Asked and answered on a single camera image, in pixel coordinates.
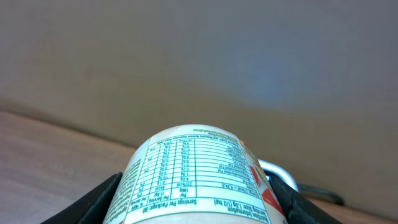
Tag white barcode scanner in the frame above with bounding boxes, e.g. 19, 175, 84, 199
259, 160, 299, 192

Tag green lid jar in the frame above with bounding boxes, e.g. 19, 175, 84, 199
104, 124, 287, 223

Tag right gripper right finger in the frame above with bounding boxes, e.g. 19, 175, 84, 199
269, 175, 341, 224

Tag scanner black cable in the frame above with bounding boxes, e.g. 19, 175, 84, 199
297, 183, 346, 207

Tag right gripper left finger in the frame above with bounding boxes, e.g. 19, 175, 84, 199
41, 172, 123, 224

